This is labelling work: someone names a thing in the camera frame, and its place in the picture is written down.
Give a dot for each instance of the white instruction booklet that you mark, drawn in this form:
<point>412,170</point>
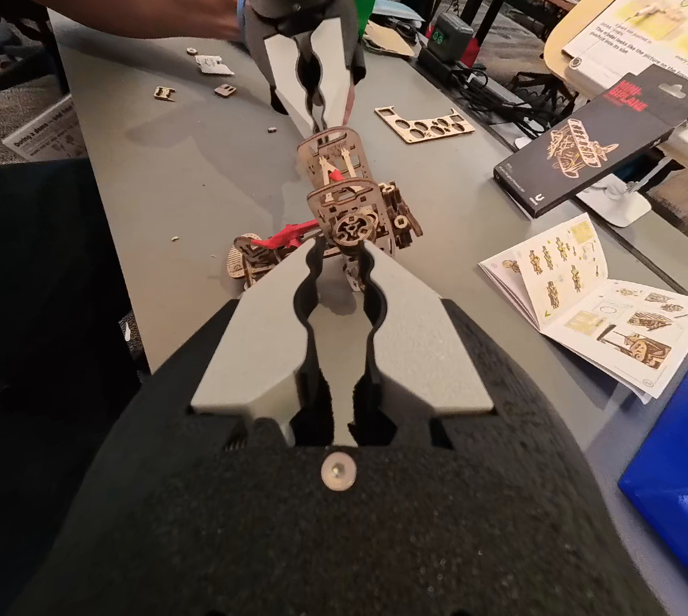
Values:
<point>591,315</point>

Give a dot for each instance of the small wooden puzzle piece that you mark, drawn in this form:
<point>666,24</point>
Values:
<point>226,90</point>
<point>165,93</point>

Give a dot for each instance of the grey desk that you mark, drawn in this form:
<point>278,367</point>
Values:
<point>666,245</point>
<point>188,170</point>

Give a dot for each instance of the small white flat piece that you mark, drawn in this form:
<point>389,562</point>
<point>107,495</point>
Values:
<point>214,65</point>

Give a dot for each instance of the person's legs in dark trousers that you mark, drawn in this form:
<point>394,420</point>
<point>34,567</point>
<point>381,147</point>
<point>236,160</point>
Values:
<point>54,277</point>

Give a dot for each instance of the black charger with green lights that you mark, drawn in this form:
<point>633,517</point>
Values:
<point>451,38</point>

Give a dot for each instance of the beige display board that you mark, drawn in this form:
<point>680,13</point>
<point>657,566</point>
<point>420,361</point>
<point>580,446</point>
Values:
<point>564,36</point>

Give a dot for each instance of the black model kit box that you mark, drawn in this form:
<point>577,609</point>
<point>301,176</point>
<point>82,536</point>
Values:
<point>537,181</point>

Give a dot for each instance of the white instruction sheet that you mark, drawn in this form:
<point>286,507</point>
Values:
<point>634,25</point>

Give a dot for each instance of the blue plastic bin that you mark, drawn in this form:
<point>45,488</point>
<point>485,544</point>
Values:
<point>661,465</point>

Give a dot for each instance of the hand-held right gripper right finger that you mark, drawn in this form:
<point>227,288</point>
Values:
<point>424,353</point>

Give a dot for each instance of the punched wooden parts sheet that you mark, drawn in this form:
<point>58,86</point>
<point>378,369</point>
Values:
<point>395,126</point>

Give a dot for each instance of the brown cardboard piece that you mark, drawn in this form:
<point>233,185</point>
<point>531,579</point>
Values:
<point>387,38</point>

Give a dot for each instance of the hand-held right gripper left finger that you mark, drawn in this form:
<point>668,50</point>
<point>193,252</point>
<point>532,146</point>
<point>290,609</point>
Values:
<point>252,353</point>

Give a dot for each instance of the white printed paper sign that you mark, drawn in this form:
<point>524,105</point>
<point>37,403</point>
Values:
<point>43,132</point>

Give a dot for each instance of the wooden biplane model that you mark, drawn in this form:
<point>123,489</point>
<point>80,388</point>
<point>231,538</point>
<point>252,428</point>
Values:
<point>352,232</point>

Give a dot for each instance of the white tablet stand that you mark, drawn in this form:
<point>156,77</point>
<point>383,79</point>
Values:
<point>618,207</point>

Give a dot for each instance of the person's left hand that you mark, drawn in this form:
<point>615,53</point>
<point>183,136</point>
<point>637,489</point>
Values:
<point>355,36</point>

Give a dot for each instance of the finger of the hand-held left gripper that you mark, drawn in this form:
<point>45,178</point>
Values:
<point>285,73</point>
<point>333,62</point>

